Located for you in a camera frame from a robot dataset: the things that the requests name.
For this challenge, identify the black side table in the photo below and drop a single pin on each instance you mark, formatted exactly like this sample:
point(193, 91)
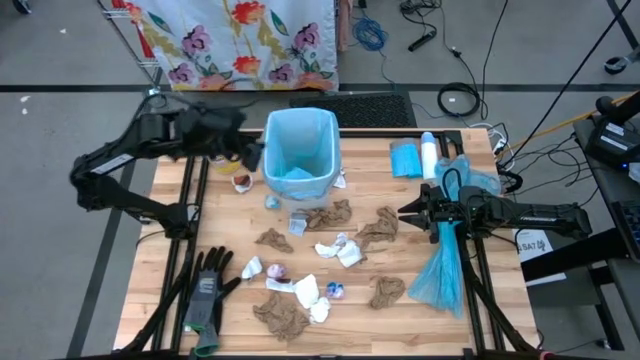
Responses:
point(570, 255)

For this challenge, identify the small pink wrapper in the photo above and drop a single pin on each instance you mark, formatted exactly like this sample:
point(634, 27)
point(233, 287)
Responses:
point(276, 271)

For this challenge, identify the blue pink plastic wrapper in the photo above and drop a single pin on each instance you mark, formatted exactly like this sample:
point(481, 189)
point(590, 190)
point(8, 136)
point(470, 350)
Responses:
point(335, 290)

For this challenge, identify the white plastic trash bin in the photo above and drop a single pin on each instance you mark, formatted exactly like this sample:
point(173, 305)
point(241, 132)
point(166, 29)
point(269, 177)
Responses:
point(305, 204)

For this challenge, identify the black chair base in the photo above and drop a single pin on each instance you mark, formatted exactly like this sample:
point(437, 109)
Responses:
point(617, 65)

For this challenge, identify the white bottle with blue cap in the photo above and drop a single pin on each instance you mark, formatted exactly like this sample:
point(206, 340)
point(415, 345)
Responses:
point(429, 160)

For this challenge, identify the grey black work glove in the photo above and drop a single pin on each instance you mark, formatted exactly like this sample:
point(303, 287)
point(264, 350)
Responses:
point(206, 345)
point(205, 295)

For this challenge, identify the white paper sign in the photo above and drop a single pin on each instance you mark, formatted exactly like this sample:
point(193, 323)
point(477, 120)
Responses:
point(537, 240)

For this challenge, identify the white power strip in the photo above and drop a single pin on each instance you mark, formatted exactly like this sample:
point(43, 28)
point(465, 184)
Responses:
point(499, 145)

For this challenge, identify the pinkish hanging cloth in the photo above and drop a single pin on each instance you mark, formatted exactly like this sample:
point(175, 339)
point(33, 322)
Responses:
point(344, 25)

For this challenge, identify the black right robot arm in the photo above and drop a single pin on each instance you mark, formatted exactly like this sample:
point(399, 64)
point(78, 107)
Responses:
point(540, 218)

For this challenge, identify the small grey white receipt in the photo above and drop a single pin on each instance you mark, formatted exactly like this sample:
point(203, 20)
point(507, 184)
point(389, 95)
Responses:
point(297, 226)

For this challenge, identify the white paper strip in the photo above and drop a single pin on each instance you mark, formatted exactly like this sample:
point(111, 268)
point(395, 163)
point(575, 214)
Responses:
point(277, 287)

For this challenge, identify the loose blue trash bag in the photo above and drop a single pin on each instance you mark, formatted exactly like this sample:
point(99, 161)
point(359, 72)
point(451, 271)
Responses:
point(442, 280)

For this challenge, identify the small white paper piece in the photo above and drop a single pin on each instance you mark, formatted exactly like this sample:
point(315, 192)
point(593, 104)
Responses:
point(252, 267)

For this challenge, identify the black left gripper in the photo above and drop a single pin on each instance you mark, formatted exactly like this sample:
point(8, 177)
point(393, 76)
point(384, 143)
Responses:
point(220, 127)

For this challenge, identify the black caster wheel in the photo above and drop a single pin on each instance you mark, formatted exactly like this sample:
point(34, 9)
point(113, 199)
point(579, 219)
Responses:
point(22, 6)

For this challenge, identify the black power strip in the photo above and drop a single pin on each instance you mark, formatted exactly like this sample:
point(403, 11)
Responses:
point(422, 41)

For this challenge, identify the black keyboard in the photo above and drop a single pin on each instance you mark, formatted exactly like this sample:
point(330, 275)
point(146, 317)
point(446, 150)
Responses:
point(630, 225)

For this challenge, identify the red white wrapper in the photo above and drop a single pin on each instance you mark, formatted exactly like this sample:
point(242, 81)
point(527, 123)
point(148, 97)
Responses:
point(242, 184)

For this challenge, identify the large brown paper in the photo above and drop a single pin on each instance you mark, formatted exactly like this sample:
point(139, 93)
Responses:
point(281, 317)

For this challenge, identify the black desktop device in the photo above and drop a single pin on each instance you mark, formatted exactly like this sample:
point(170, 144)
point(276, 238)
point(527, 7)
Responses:
point(612, 142)

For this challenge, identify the yellow rod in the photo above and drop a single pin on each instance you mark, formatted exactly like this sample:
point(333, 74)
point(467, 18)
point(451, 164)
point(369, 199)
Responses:
point(575, 119)

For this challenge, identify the white paper sheet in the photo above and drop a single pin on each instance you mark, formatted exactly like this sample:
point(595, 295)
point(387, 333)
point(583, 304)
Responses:
point(306, 291)

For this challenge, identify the floral print curtain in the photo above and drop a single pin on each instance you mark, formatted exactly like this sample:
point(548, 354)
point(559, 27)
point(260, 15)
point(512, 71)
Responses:
point(240, 45)

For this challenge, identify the black aluminium table frame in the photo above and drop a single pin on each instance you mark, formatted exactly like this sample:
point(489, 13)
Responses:
point(188, 175)

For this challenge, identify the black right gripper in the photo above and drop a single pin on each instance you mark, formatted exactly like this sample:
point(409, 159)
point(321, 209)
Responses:
point(447, 215)

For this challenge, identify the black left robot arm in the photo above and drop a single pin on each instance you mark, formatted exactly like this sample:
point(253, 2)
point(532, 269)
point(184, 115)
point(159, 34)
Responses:
point(150, 132)

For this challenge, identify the black floor mat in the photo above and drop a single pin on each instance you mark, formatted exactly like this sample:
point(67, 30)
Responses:
point(375, 110)

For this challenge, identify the blue trash bag liner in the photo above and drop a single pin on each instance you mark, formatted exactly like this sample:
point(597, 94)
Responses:
point(300, 140)

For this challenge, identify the white tissue ball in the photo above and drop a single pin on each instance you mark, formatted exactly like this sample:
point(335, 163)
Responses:
point(320, 310)

